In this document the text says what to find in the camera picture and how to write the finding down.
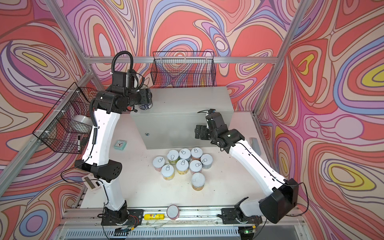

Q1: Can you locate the dark blue tin can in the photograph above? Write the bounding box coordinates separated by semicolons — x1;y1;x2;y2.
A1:
139;88;153;110

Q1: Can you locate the yellow green can plastic lid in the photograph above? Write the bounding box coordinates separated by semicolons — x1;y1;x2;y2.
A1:
191;173;206;191

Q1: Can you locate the yellow can pull tab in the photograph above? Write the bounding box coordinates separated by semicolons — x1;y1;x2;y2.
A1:
161;164;175;181

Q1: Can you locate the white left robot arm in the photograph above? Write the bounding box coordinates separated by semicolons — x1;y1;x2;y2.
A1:
75;70;153;226

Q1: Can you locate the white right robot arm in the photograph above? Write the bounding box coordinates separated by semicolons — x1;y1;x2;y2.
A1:
195;109;299;224

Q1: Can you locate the orange pink can pull tab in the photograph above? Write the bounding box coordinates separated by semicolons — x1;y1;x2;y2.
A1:
191;147;203;161

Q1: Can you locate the teal can far right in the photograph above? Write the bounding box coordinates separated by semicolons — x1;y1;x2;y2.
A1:
200;154;213;170

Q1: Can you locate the teal can pull tab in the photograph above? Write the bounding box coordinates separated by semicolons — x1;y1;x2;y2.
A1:
179;148;192;162

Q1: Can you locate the pink can fruit print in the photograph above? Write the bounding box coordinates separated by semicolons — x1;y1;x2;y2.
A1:
189;160;203;174

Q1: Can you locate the grey metal cabinet box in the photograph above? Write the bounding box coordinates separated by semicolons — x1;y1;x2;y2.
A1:
131;87;234;150

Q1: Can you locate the yellow can centre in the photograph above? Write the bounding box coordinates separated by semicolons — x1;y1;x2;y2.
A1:
176;159;189;175

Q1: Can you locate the mint green alarm clock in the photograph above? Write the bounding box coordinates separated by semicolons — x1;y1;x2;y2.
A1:
114;140;127;151

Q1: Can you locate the green can pull tab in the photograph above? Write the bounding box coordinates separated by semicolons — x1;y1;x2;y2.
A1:
167;150;180;165

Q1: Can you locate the white roll in basket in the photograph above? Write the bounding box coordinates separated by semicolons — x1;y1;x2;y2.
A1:
70;115;93;134

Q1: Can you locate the black marker in basket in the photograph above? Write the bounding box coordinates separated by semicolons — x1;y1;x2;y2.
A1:
77;135;82;153

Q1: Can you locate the pink can front left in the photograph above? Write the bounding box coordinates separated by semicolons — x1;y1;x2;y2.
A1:
153;156;166;172

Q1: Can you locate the pink calculator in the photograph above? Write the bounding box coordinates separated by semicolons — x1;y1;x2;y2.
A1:
82;174;102;192

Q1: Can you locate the black wire basket back wall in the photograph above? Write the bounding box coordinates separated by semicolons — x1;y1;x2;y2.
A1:
151;51;216;88

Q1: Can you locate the black wire basket wall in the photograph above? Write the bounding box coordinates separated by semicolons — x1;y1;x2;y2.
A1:
151;51;216;88
33;83;98;154

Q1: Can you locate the black wire basket left wall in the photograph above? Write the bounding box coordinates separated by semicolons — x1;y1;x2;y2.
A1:
33;83;98;154

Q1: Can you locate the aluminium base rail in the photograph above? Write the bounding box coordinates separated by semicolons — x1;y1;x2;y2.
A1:
52;206;313;240

